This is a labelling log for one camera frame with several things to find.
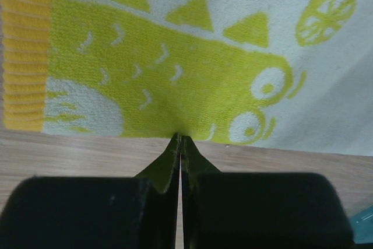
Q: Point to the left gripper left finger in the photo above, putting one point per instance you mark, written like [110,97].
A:
[97,212]

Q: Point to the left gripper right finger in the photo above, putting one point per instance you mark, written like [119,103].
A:
[258,209]

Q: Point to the yellow green crocodile towel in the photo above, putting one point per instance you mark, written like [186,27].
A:
[283,74]

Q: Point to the teal transparent plastic tub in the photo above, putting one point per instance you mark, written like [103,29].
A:
[362,224]

